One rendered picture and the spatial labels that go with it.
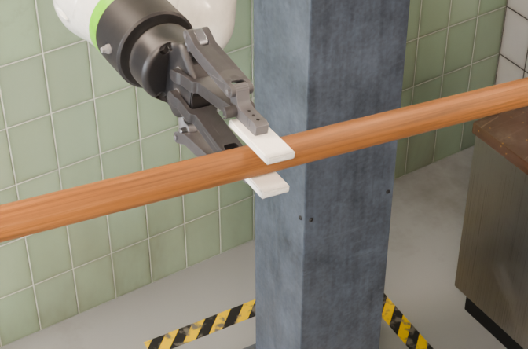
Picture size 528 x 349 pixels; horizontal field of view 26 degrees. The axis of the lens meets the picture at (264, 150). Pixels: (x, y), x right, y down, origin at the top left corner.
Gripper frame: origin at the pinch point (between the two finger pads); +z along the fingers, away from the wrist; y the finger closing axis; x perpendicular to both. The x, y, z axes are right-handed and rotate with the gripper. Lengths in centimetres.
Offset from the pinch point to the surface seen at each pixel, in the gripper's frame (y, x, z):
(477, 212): 86, -110, -67
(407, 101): 94, -132, -120
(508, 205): 78, -109, -58
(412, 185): 119, -137, -115
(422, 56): 80, -134, -120
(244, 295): 127, -76, -102
